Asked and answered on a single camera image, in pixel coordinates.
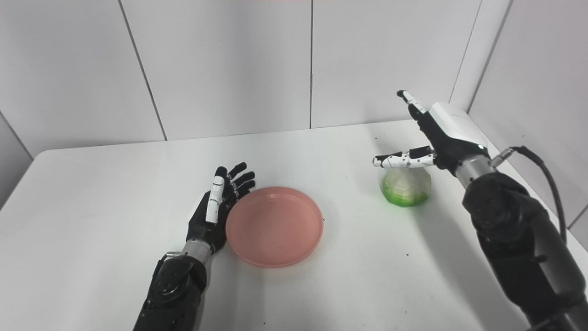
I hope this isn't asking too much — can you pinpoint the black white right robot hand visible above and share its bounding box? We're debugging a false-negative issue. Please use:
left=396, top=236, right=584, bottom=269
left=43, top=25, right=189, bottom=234
left=372, top=90, right=490, bottom=178

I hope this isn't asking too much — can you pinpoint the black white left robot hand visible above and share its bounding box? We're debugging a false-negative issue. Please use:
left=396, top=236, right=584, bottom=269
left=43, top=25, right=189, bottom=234
left=185, top=161, right=257, bottom=254

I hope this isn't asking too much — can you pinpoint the green white cabbage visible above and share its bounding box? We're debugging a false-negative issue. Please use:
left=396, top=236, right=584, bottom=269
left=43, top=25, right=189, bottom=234
left=380, top=166, right=432, bottom=208

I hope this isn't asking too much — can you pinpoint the pink round plate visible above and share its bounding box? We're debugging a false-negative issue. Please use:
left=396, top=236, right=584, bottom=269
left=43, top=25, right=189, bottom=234
left=225, top=186, right=325, bottom=268

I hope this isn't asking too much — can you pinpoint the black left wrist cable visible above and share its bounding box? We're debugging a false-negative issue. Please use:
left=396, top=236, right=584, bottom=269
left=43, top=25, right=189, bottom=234
left=153, top=251, right=183, bottom=281

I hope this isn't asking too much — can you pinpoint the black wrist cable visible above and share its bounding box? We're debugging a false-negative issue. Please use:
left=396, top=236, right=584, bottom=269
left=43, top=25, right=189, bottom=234
left=489, top=146, right=568, bottom=244
left=153, top=251, right=183, bottom=281

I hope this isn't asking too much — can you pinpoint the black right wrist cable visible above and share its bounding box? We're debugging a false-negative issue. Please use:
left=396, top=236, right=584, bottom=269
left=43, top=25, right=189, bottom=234
left=489, top=146, right=568, bottom=244

